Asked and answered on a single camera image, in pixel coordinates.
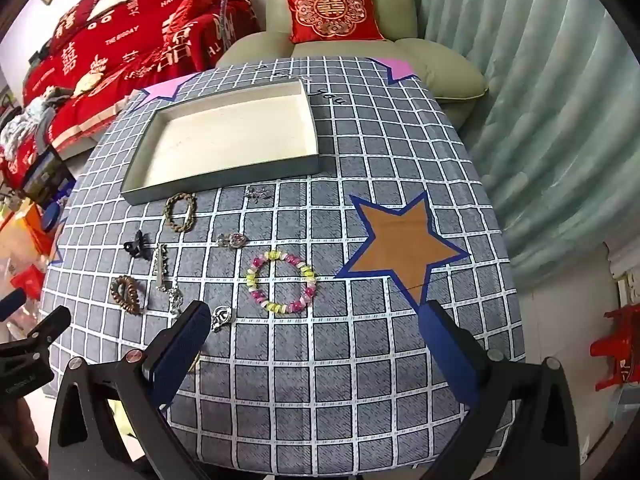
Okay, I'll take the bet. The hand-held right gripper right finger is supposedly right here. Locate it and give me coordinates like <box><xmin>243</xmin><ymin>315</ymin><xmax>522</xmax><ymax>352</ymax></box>
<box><xmin>419</xmin><ymin>300</ymin><xmax>581</xmax><ymax>480</ymax></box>

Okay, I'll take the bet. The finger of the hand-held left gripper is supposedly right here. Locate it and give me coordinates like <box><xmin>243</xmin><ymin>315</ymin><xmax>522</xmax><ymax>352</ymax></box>
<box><xmin>0</xmin><ymin>287</ymin><xmax>27</xmax><ymax>322</ymax></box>
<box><xmin>0</xmin><ymin>305</ymin><xmax>72</xmax><ymax>361</ymax></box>

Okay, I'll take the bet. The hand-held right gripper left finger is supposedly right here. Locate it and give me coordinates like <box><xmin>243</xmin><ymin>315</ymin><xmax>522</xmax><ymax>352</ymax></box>
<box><xmin>47</xmin><ymin>300</ymin><xmax>213</xmax><ymax>480</ymax></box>

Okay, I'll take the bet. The brown spiral hair tie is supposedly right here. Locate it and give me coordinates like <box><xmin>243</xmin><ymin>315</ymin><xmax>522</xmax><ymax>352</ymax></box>
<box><xmin>110</xmin><ymin>275</ymin><xmax>146</xmax><ymax>316</ymax></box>

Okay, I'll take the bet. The pink yellow bead bracelet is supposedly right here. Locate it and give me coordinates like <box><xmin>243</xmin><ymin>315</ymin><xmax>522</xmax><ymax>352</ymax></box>
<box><xmin>246</xmin><ymin>250</ymin><xmax>318</xmax><ymax>316</ymax></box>

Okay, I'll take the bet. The black hair claw clip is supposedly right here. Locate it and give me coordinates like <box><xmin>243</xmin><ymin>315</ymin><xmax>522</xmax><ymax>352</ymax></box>
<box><xmin>123</xmin><ymin>231</ymin><xmax>153</xmax><ymax>261</ymax></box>

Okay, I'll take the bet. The grey cardboard box tray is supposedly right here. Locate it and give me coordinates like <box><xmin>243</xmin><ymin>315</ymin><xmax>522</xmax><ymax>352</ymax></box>
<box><xmin>120</xmin><ymin>78</ymin><xmax>323</xmax><ymax>207</ymax></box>

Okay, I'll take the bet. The red packet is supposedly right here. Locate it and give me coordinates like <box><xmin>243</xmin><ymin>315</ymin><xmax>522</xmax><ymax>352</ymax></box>
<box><xmin>10</xmin><ymin>265</ymin><xmax>46</xmax><ymax>301</ymax></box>

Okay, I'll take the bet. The silver pendant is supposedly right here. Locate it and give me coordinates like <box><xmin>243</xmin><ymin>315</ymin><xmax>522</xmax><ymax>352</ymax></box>
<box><xmin>210</xmin><ymin>305</ymin><xmax>233</xmax><ymax>333</ymax></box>

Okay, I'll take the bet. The silver hair clip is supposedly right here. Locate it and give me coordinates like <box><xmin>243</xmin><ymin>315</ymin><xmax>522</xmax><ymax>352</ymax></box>
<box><xmin>154</xmin><ymin>244</ymin><xmax>170</xmax><ymax>291</ymax></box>

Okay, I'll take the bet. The orange box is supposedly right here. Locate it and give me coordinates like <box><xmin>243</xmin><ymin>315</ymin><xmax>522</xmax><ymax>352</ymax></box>
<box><xmin>10</xmin><ymin>207</ymin><xmax>53</xmax><ymax>256</ymax></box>

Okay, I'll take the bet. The blue round lid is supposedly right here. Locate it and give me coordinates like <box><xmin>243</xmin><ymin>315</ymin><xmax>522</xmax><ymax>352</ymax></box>
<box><xmin>42</xmin><ymin>200</ymin><xmax>68</xmax><ymax>233</ymax></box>

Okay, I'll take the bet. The red plastic stool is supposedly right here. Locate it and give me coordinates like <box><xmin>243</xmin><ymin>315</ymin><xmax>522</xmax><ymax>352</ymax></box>
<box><xmin>590</xmin><ymin>302</ymin><xmax>640</xmax><ymax>393</ymax></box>

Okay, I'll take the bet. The pile of grey clothes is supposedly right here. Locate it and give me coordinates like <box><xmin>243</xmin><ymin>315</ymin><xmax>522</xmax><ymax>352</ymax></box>
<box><xmin>0</xmin><ymin>87</ymin><xmax>66</xmax><ymax>161</ymax></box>

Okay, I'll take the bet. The pale green curtain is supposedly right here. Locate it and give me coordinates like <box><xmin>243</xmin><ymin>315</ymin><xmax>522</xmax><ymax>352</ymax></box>
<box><xmin>405</xmin><ymin>0</ymin><xmax>636</xmax><ymax>296</ymax></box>

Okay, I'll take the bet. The pale green armchair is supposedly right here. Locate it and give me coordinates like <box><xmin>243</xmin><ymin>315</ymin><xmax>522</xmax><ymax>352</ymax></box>
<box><xmin>215</xmin><ymin>0</ymin><xmax>488</xmax><ymax>131</ymax></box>

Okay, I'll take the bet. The red printed blanket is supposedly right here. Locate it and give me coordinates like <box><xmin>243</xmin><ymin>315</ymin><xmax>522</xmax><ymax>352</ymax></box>
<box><xmin>22</xmin><ymin>0</ymin><xmax>261</xmax><ymax>153</ymax></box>

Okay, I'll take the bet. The silver metal pole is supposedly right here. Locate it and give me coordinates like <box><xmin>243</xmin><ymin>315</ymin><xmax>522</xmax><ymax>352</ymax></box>
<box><xmin>217</xmin><ymin>0</ymin><xmax>236</xmax><ymax>56</ymax></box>

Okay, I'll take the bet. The red embroidered cushion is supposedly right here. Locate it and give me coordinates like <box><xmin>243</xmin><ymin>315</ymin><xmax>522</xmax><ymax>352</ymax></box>
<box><xmin>281</xmin><ymin>0</ymin><xmax>386</xmax><ymax>44</ymax></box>

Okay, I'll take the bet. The wooden bead bracelet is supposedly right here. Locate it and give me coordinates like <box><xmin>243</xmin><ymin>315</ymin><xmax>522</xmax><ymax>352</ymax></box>
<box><xmin>164</xmin><ymin>192</ymin><xmax>198</xmax><ymax>233</ymax></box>

